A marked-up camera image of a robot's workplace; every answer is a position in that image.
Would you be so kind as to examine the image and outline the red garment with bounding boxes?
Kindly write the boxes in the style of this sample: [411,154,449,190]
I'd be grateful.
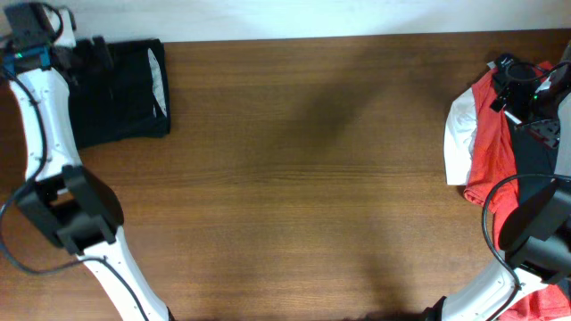
[464,68,570,321]

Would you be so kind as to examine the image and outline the black garment under right gripper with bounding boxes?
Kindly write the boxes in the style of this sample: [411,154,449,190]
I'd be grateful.
[503,111,561,206]

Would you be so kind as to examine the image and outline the white garment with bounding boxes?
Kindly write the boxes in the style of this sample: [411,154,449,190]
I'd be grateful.
[443,88,477,185]

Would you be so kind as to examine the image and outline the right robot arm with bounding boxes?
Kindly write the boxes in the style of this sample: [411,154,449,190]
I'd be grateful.
[422,53,570,320]

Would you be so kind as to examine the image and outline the black shorts with white stripe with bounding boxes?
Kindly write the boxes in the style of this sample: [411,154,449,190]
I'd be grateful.
[69,38,171,149]

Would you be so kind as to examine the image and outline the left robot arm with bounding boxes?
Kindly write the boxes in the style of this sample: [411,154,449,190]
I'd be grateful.
[1,2,172,320]

